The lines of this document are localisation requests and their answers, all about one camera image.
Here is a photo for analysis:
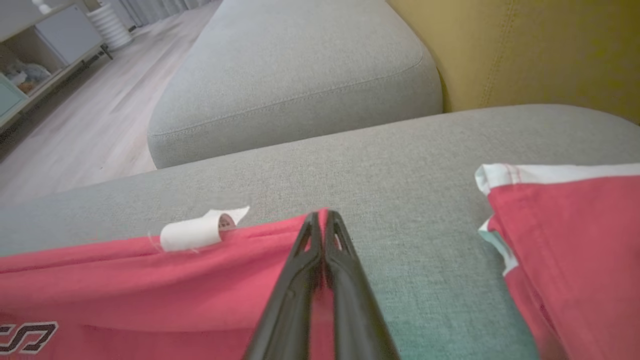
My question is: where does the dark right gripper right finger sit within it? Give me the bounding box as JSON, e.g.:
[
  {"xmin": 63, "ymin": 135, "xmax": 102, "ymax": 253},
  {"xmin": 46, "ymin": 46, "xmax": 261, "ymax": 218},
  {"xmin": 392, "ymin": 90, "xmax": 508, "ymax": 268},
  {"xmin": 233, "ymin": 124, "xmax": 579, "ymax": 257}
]
[{"xmin": 324, "ymin": 209, "xmax": 401, "ymax": 360}]

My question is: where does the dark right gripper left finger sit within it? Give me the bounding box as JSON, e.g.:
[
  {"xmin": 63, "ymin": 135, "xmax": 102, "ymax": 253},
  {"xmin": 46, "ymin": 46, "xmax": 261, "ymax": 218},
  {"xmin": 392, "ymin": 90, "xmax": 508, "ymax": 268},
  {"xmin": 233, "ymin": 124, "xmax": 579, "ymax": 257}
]
[{"xmin": 244, "ymin": 211, "xmax": 324, "ymax": 360}]

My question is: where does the red and white sports shirt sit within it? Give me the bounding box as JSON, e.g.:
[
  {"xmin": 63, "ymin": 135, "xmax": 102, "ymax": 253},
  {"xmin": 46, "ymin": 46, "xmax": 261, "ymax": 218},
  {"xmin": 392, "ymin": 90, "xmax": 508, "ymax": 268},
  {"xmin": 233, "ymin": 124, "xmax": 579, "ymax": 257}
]
[{"xmin": 0, "ymin": 162, "xmax": 640, "ymax": 360}]

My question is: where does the large grey sofa seat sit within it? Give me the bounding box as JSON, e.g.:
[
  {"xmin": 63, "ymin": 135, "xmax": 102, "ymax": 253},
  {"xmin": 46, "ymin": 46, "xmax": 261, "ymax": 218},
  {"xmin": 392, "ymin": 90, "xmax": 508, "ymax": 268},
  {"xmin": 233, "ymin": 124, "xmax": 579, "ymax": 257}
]
[{"xmin": 0, "ymin": 104, "xmax": 640, "ymax": 360}]

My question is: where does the small grey sofa cushion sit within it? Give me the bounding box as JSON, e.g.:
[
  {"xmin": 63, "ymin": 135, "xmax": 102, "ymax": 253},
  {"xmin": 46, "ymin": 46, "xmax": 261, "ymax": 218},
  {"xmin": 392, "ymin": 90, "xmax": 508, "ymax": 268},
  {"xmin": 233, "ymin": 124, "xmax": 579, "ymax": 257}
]
[{"xmin": 147, "ymin": 0, "xmax": 444, "ymax": 170}]

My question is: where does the pale pleated curtain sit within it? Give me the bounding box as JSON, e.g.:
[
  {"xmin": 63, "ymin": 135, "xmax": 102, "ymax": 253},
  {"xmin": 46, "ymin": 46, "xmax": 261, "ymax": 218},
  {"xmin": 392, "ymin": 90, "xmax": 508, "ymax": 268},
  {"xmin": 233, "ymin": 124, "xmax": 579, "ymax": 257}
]
[{"xmin": 112, "ymin": 0, "xmax": 216, "ymax": 26}]

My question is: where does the yellow sofa backrest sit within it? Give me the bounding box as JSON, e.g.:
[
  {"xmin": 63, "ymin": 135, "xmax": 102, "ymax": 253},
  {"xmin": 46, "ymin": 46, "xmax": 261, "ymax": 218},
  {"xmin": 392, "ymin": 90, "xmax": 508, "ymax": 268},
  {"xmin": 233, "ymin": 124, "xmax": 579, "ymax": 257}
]
[{"xmin": 387, "ymin": 0, "xmax": 640, "ymax": 126}]

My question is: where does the white ribbed round stand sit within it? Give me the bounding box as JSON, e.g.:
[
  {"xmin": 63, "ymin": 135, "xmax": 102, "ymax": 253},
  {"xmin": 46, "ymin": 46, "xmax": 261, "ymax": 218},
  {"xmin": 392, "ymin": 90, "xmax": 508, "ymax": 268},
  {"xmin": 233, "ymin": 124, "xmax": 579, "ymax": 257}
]
[{"xmin": 87, "ymin": 2, "xmax": 134, "ymax": 52}]

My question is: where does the soft toys pile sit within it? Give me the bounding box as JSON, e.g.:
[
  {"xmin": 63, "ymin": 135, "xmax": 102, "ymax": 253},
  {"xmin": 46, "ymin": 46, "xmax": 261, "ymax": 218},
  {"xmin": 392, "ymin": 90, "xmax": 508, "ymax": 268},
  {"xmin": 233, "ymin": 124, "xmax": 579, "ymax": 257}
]
[{"xmin": 0, "ymin": 59, "xmax": 52, "ymax": 96}]

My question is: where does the white low shelf cabinet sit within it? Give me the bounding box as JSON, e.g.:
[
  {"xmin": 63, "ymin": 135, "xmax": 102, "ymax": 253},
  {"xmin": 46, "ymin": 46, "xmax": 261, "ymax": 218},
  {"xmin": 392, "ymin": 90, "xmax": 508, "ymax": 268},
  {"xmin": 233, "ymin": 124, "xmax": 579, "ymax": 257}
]
[{"xmin": 0, "ymin": 0, "xmax": 114, "ymax": 132}]

